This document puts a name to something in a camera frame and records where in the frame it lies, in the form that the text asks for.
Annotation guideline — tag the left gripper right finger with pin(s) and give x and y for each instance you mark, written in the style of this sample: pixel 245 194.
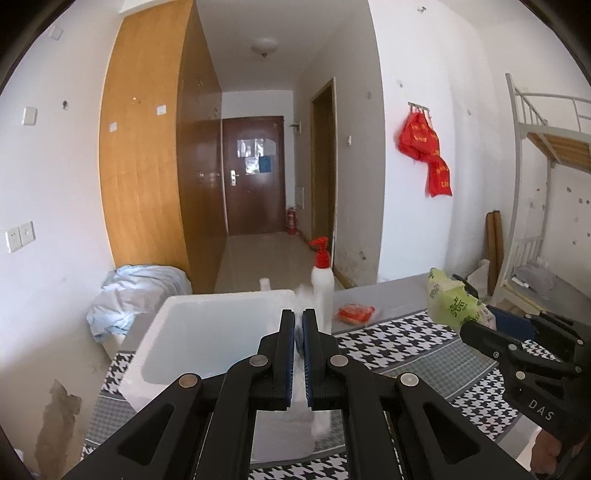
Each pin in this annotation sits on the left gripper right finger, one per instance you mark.
pixel 396 428

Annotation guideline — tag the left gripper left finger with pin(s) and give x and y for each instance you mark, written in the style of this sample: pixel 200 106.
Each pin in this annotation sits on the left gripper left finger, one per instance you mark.
pixel 201 428

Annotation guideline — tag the white foam box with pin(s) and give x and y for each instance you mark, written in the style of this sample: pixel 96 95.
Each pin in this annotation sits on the white foam box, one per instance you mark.
pixel 205 335

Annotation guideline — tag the green tissue pack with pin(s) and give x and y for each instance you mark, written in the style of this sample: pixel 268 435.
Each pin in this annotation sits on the green tissue pack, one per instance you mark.
pixel 449 303

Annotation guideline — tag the person's right hand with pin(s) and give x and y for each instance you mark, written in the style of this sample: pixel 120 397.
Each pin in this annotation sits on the person's right hand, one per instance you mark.
pixel 545 453

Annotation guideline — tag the houndstooth tablecloth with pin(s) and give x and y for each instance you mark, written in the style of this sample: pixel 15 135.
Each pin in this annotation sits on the houndstooth tablecloth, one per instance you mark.
pixel 401 338

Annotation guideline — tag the orange snack packet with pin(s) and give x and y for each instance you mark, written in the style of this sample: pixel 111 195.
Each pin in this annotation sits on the orange snack packet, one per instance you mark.
pixel 355 314

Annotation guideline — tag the light blue crumpled sheet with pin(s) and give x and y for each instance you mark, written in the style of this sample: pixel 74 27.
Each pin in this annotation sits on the light blue crumpled sheet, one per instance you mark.
pixel 131 291

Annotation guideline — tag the wooden sticks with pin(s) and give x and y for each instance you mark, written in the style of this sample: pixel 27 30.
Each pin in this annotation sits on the wooden sticks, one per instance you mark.
pixel 494 248

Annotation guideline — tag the white pump bottle red cap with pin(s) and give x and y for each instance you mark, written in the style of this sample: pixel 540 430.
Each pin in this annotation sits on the white pump bottle red cap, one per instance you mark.
pixel 323 284

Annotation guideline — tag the red fire extinguisher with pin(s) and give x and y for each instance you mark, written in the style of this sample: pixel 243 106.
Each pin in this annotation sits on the red fire extinguisher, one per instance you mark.
pixel 292 221

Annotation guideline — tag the white metal bunk bed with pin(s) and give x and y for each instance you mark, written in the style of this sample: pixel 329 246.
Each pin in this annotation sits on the white metal bunk bed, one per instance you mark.
pixel 546 262

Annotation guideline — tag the dark brown entrance door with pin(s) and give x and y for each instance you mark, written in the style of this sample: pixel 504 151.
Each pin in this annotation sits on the dark brown entrance door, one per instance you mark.
pixel 255 188

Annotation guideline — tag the red hanging cloth bag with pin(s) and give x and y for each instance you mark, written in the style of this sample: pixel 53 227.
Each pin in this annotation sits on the red hanging cloth bag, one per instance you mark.
pixel 419 141

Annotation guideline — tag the wooden wardrobe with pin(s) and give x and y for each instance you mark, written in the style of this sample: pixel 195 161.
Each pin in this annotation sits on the wooden wardrobe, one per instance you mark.
pixel 160 145

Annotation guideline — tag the ceiling lamp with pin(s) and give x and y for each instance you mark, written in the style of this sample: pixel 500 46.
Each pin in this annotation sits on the ceiling lamp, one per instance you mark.
pixel 265 46

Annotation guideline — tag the double wall socket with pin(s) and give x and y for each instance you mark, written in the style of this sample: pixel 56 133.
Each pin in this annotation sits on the double wall socket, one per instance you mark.
pixel 18 237

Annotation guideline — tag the side door frame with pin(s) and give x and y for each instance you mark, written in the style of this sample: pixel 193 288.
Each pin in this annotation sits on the side door frame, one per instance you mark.
pixel 324 158

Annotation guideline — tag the white wall switch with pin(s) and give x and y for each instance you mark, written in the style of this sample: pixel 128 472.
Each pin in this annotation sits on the white wall switch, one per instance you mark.
pixel 29 116

